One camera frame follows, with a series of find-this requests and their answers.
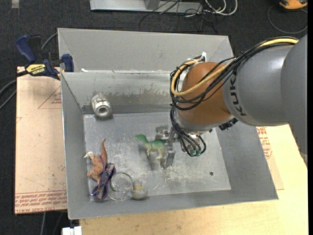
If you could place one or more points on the white threaded plastic fitting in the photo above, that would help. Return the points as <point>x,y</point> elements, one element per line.
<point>100,106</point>

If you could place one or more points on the clear glass cup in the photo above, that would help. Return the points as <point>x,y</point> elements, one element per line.
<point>121,186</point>

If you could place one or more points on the brown toy dinosaur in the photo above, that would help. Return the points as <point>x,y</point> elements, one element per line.
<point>98,166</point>

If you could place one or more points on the green toy dinosaur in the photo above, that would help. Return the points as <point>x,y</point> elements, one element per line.
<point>155,146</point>

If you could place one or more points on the grey and yellow rubber duck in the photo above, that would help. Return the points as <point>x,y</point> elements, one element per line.
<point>139,192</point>

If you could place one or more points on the purple sunglasses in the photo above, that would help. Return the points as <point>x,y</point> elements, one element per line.
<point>104,182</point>

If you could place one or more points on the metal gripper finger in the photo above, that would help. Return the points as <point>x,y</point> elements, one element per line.
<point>170,158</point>
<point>162,132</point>

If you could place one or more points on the grey metal bin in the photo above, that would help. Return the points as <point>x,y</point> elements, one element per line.
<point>137,131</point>

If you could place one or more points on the brown cardboard board, red print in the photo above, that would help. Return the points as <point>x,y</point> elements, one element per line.
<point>39,141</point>

